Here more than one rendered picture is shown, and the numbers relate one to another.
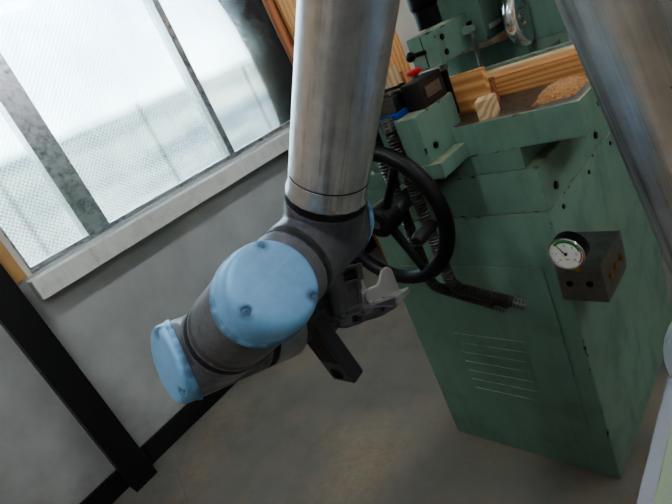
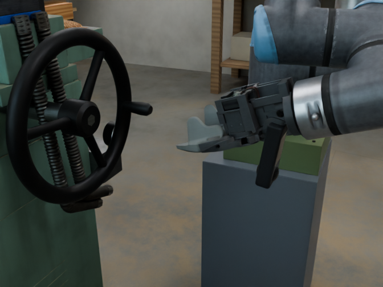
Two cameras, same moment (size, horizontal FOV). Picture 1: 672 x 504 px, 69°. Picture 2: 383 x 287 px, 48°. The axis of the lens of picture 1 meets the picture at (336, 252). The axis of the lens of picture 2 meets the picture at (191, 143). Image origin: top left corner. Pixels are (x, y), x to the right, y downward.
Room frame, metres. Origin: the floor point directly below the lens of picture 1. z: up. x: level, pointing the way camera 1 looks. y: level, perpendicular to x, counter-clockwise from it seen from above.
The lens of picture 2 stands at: (0.98, 0.58, 1.06)
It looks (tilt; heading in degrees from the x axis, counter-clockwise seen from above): 24 degrees down; 245
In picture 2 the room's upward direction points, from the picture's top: straight up
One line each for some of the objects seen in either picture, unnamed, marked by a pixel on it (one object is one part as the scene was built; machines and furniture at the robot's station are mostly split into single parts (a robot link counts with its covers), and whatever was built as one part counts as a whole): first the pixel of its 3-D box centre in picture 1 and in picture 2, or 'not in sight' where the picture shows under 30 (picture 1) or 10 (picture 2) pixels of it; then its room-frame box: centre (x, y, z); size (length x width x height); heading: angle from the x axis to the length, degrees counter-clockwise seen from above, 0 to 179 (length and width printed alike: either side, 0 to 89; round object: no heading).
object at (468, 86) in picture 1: (440, 99); not in sight; (1.02, -0.33, 0.94); 0.22 x 0.02 x 0.08; 39
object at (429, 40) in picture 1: (443, 46); not in sight; (1.08, -0.39, 1.03); 0.14 x 0.07 x 0.09; 128
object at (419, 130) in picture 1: (411, 133); (8, 44); (0.94, -0.23, 0.91); 0.15 x 0.14 x 0.09; 38
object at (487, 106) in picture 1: (487, 106); not in sight; (0.87, -0.36, 0.92); 0.04 x 0.03 x 0.03; 145
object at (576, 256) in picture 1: (570, 253); (113, 137); (0.74, -0.37, 0.65); 0.06 x 0.04 x 0.08; 38
